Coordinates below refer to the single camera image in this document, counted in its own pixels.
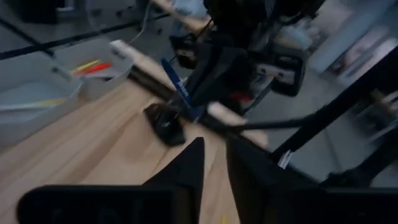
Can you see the grey plastic bin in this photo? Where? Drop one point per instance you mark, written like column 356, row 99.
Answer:
column 121, row 71
column 31, row 90

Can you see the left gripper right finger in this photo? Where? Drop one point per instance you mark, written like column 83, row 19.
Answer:
column 248, row 174

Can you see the dark blue marker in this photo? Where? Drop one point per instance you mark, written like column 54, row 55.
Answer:
column 175, row 79

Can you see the black aluminium table frame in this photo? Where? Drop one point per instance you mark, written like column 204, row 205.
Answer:
column 342, row 102

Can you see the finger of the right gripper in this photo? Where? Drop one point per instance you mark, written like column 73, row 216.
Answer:
column 217, row 99
column 205, row 77

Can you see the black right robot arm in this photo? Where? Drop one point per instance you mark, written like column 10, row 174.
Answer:
column 280, row 77

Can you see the yellow orange pencil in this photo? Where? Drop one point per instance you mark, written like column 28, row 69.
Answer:
column 53, row 102

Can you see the orange red marker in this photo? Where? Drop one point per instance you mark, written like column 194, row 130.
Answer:
column 94, row 68

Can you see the person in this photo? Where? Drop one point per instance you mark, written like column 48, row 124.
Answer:
column 191, row 6

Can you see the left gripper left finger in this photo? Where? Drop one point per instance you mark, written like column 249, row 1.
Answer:
column 189, row 174

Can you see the yellow highlighter pen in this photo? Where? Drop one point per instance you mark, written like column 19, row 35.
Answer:
column 85, row 66

